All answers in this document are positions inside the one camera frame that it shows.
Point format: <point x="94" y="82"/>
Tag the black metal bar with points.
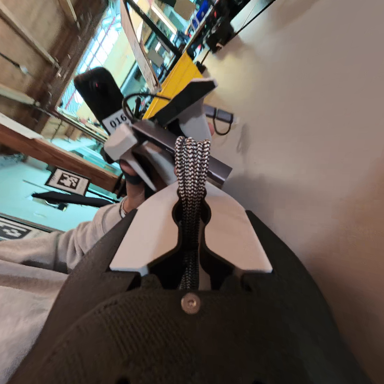
<point x="75" y="199"/>

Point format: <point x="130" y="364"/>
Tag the person's left hand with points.
<point x="138" y="195"/>

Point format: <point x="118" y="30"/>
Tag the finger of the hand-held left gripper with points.
<point x="120" y="141"/>
<point x="196" y="127"/>

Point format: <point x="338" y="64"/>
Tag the yellow plastic bin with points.
<point x="177" y="81"/>

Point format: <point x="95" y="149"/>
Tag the dark grey USB hub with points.
<point x="210" y="168"/>

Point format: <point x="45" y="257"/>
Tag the person's light grey clothing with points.
<point x="21" y="300"/>

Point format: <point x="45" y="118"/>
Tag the black white marker sheet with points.
<point x="67" y="181"/>
<point x="12" y="231"/>

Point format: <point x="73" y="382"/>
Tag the wooden beam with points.
<point x="60" y="156"/>

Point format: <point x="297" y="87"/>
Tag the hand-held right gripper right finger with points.
<point x="237" y="237"/>

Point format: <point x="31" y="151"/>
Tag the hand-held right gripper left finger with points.
<point x="144" y="240"/>

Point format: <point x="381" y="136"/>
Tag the white panel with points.
<point x="141" y="54"/>

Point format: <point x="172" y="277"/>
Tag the person's left forearm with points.
<point x="60" y="246"/>

